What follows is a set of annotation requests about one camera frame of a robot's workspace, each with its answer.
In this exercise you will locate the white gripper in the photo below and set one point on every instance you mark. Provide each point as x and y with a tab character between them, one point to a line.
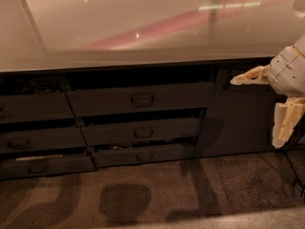
288	72

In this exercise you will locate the dark drawer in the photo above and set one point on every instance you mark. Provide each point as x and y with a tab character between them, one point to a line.
33	107
37	166
141	131
139	155
140	99
39	140

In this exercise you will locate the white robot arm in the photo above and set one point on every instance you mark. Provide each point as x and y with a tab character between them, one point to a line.
300	45

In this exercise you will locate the dark cabinet door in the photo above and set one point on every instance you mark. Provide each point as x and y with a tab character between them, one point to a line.
239	119

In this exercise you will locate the dark thin metal stand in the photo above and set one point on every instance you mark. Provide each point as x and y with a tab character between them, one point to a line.
296	179

